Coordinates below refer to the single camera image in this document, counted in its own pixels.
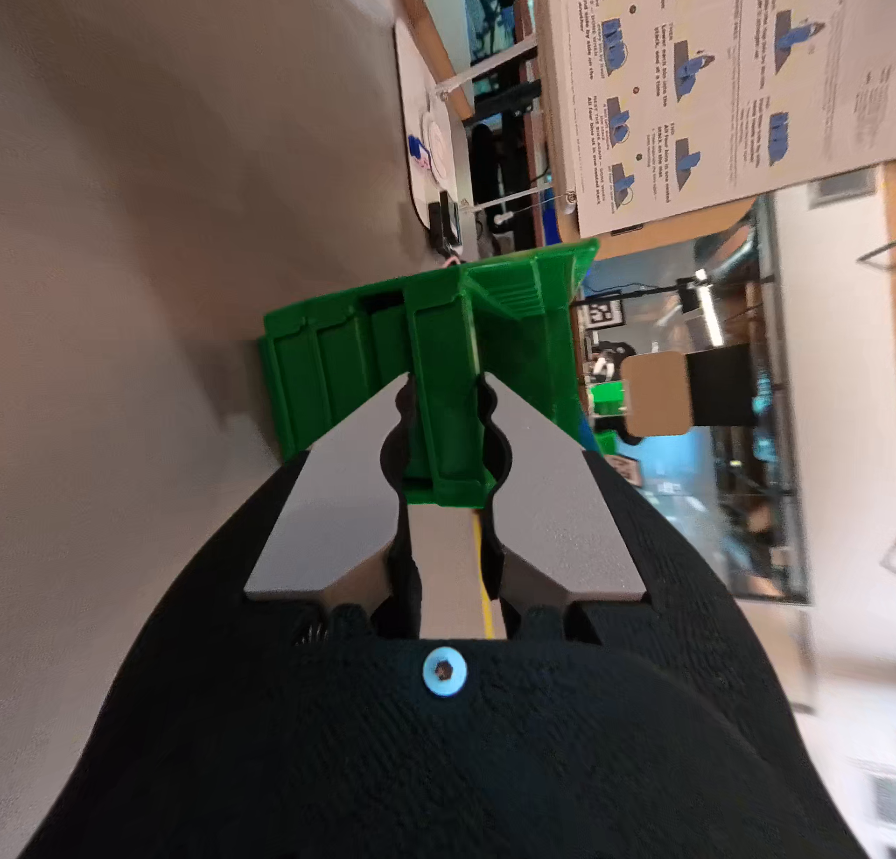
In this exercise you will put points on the tan rounded board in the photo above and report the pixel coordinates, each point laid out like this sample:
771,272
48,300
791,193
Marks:
658,393

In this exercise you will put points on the white hanging dongle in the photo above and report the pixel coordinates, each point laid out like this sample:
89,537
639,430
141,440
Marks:
502,218

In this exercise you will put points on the printed instruction sheet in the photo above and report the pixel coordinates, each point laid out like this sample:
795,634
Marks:
735,68

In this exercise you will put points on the white stand with base plate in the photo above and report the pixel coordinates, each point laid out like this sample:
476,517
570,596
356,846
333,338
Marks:
420,82

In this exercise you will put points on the white round disc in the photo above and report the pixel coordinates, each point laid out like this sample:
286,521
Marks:
441,148

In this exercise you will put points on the black panel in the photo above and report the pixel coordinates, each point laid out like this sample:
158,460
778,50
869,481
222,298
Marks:
721,386

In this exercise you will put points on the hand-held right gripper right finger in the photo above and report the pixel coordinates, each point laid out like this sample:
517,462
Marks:
567,530

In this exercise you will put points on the yellow tape line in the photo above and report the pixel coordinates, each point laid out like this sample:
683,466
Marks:
483,579

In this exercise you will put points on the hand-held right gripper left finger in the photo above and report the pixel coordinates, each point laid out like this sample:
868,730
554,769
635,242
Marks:
329,530

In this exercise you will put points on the wall vent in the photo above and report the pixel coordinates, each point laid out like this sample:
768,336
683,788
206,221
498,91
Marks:
840,188

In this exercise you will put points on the framed marker sign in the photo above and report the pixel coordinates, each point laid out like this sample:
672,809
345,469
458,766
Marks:
603,314

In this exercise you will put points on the wood-edged grey table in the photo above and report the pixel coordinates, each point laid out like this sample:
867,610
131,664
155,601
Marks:
423,4

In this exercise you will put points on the instruction sheet on stand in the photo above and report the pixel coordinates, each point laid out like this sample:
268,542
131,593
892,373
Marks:
665,236

